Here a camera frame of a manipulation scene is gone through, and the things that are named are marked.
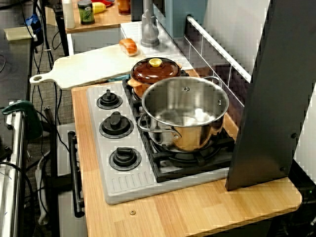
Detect yellow toy food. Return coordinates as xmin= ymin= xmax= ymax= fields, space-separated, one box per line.
xmin=91 ymin=1 xmax=107 ymax=14

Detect black side panel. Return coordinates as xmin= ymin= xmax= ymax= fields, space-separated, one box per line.
xmin=225 ymin=0 xmax=316 ymax=192

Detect orange toy pot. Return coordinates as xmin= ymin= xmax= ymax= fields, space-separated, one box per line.
xmin=126 ymin=63 xmax=184 ymax=100

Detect black metal table leg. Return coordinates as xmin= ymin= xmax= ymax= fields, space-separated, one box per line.
xmin=53 ymin=7 xmax=70 ymax=56

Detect black stove knob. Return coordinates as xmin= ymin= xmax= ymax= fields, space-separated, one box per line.
xmin=96 ymin=89 xmax=123 ymax=110
xmin=109 ymin=147 xmax=142 ymax=171
xmin=99 ymin=111 xmax=135 ymax=139

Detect white sink counter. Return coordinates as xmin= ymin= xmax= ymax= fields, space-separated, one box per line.
xmin=66 ymin=21 xmax=194 ymax=72

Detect stainless steel pot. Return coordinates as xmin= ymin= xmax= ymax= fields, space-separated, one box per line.
xmin=136 ymin=76 xmax=231 ymax=153

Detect white plastic bottle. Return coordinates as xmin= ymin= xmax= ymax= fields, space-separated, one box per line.
xmin=61 ymin=0 xmax=76 ymax=30

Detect brown lid with yellow knob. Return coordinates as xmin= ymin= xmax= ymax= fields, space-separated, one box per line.
xmin=130 ymin=57 xmax=182 ymax=85

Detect salmon nigiri sushi toy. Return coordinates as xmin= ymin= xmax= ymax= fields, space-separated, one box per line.
xmin=118 ymin=38 xmax=139 ymax=57

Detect beige flat box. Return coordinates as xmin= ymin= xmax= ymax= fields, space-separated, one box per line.
xmin=3 ymin=25 xmax=36 ymax=41

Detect grey toy faucet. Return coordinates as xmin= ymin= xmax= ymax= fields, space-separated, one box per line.
xmin=140 ymin=0 xmax=161 ymax=48

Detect green labelled can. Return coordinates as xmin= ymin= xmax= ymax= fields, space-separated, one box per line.
xmin=77 ymin=0 xmax=96 ymax=26

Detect blue tape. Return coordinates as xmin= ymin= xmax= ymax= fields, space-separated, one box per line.
xmin=24 ymin=13 xmax=43 ymax=35

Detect black oven door handle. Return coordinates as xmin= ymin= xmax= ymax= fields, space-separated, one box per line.
xmin=68 ymin=130 xmax=85 ymax=218

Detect silver metal rail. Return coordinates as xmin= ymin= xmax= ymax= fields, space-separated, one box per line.
xmin=0 ymin=100 xmax=27 ymax=237

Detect black looped cable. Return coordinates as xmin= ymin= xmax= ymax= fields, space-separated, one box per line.
xmin=0 ymin=161 xmax=37 ymax=237

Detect light wooden cutting board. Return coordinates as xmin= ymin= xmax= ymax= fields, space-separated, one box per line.
xmin=29 ymin=41 xmax=144 ymax=91

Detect grey stove top plate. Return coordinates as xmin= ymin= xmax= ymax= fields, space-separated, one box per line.
xmin=85 ymin=82 xmax=232 ymax=206

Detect black box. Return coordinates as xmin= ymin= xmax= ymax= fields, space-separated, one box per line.
xmin=130 ymin=0 xmax=144 ymax=22

